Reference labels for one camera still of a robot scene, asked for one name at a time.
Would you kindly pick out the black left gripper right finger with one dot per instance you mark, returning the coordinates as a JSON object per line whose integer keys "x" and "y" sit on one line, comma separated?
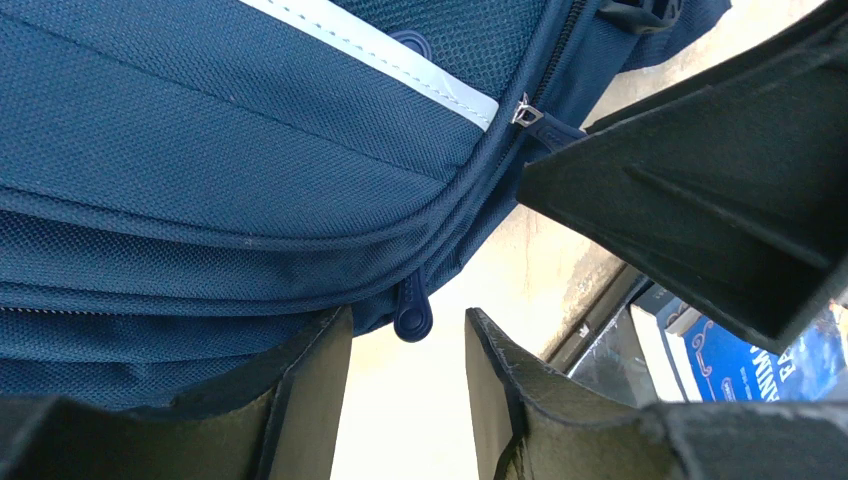
{"x": 531, "y": 422}

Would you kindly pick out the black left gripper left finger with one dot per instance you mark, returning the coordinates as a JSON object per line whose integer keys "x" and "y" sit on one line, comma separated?
{"x": 275, "y": 417}

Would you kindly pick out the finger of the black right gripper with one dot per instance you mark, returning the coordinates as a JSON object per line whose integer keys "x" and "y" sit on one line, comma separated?
{"x": 729, "y": 188}

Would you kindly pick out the navy blue student backpack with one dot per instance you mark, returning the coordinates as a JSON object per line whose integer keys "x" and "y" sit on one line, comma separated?
{"x": 186, "y": 184}

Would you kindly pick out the blue Animal Farm book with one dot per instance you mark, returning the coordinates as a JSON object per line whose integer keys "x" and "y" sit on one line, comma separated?
{"x": 691, "y": 358}

